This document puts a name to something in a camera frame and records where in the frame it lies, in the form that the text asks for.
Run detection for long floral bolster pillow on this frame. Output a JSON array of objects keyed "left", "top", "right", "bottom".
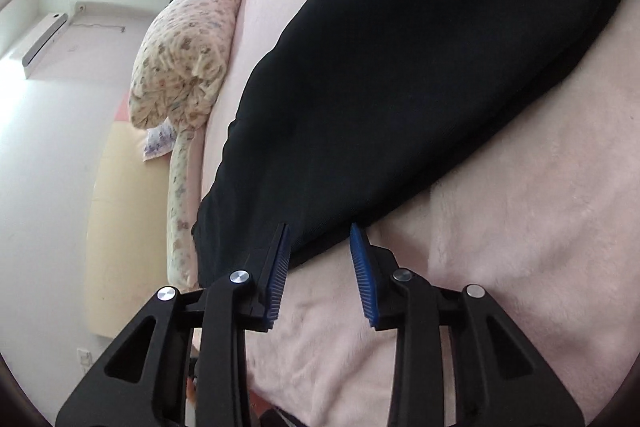
[{"left": 165, "top": 119, "right": 206, "bottom": 288}]

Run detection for black pants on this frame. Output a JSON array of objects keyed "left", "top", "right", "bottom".
[{"left": 192, "top": 0, "right": 632, "bottom": 289}]

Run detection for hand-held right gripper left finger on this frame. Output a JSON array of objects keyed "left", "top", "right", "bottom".
[{"left": 55, "top": 223, "right": 292, "bottom": 427}]

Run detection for white air conditioner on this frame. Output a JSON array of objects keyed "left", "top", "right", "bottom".
[{"left": 21, "top": 12, "right": 68, "bottom": 80}]

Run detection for pink bed blanket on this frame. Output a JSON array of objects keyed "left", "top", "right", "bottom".
[{"left": 187, "top": 0, "right": 640, "bottom": 427}]

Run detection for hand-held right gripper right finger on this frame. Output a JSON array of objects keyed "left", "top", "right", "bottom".
[{"left": 349, "top": 223, "right": 586, "bottom": 427}]

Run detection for cream headboard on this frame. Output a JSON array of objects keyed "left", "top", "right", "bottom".
[{"left": 82, "top": 122, "right": 171, "bottom": 338}]

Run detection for small purple floral cloth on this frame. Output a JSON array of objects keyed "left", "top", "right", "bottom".
[{"left": 142, "top": 122, "right": 176, "bottom": 162}]

